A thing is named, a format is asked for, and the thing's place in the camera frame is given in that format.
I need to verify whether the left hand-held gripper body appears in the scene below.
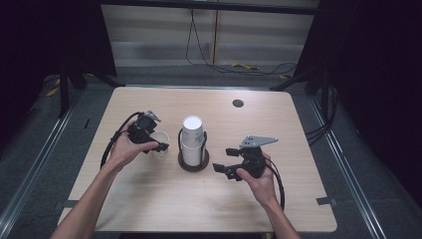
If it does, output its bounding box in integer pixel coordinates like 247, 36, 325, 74
127, 111, 162, 145

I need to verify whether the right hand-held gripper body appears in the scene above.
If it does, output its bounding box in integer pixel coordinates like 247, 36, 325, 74
225, 134, 280, 182

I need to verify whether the cup holder with brown base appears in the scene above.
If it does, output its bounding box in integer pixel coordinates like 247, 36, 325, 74
177, 127, 211, 173

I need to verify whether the stack of white paper cups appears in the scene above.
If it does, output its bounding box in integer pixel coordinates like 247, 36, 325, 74
181, 115, 205, 167

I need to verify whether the person's left hand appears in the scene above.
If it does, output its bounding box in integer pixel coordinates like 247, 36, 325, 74
110, 119, 160, 172

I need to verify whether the person's right hand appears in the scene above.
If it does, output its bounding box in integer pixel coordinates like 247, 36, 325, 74
235, 152, 279, 209

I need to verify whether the grey tape piece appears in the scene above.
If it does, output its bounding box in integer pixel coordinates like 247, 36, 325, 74
316, 196, 338, 207
54, 199, 80, 210

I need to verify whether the yellow tape strip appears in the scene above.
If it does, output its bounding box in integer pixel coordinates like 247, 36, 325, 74
231, 62, 261, 72
45, 79, 62, 98

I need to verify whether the black metal stand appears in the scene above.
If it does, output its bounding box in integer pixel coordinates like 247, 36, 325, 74
58, 54, 117, 119
269, 66, 331, 118

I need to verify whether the dark curtain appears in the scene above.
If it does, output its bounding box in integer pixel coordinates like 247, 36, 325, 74
293, 0, 422, 207
0, 0, 117, 150

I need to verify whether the black overhead bar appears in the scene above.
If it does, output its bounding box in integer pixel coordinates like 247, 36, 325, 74
100, 0, 320, 16

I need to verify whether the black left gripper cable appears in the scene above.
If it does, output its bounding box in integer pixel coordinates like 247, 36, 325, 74
100, 112, 143, 169

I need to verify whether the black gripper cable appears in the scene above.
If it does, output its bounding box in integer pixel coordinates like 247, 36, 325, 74
264, 156, 287, 211
100, 112, 143, 169

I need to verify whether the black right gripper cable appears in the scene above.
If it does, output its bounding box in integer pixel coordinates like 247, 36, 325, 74
264, 156, 287, 211

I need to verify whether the bundle of black cables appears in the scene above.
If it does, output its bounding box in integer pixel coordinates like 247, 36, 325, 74
304, 84, 339, 145

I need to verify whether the black floor cable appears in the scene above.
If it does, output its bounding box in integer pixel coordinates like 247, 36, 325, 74
184, 8, 299, 77

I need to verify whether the metal floor rail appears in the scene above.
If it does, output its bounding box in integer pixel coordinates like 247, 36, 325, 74
308, 96, 387, 239
0, 105, 78, 231

